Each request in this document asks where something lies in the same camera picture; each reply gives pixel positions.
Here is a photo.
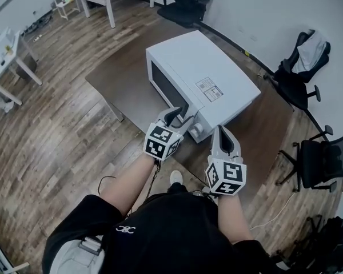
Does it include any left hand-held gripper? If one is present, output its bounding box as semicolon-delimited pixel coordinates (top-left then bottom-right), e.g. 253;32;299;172
142;106;196;162

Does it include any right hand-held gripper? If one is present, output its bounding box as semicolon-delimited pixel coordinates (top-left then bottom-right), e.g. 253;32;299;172
205;124;248;196

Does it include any white microwave door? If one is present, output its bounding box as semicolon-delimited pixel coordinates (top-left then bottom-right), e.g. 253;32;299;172
145;49;204;123

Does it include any person's left forearm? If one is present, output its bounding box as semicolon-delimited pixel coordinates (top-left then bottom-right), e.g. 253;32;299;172
98;152;158;215

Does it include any person's right forearm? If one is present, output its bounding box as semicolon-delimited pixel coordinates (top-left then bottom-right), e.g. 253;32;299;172
216;193;254;244

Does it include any white microwave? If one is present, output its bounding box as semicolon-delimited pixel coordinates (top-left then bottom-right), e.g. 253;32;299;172
145;29;262;144

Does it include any person's white shoe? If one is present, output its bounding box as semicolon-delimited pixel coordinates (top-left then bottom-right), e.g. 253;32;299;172
169;170;184;186

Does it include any grey table leg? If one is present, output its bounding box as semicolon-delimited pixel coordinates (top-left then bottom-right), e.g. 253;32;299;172
104;98;125;123

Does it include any person's black trouser leg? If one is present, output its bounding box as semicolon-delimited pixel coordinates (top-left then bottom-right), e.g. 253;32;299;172
167;182;188;194

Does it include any black office chair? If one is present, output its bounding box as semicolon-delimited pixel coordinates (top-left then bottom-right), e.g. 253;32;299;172
287;214;343;274
155;0;219;29
276;125;343;194
270;29;332;111

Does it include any person's black shirt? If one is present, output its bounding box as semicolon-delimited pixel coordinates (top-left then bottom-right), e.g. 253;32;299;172
41;190;280;274

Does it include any grey garment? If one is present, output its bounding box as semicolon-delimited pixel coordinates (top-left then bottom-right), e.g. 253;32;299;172
290;30;328;74

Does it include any small white side table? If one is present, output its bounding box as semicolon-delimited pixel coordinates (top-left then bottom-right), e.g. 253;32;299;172
54;0;81;21

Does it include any grey waist pouch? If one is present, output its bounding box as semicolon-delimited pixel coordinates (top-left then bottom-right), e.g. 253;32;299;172
49;235;106;274

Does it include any white table with wooden legs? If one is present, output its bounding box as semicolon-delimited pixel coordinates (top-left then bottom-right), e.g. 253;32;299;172
0;27;43;107

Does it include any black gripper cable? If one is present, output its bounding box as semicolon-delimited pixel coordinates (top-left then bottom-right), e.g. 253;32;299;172
98;158;162;218

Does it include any white floor cable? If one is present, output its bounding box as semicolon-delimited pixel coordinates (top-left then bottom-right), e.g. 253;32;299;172
249;192;297;231

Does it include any tangle of black cables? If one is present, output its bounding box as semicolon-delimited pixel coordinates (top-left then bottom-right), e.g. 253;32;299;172
22;11;55;36

